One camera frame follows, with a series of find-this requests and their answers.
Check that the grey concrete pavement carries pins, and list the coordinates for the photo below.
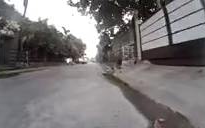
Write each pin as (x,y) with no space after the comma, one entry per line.
(176,86)

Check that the row of trees and hedges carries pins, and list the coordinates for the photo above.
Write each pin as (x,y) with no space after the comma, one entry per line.
(46,40)

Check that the concrete gate pillar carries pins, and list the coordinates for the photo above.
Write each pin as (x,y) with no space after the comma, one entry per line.
(137,38)

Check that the dark gutter strip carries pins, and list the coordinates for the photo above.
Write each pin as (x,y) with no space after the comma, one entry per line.
(146,105)

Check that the white slatted wall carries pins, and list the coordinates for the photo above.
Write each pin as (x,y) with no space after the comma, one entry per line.
(180,30)

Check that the kerb strip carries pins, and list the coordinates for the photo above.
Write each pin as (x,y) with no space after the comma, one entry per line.
(13,71)

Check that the vehicle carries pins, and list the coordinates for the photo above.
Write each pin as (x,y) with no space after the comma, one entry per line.
(70,61)

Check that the dark gated house front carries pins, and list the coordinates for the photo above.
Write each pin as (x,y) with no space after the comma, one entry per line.
(10,50)

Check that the grey asphalt road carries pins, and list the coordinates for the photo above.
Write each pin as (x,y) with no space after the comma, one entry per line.
(63,100)

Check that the overhanging tree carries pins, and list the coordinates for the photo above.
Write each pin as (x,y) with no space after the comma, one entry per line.
(116,15)

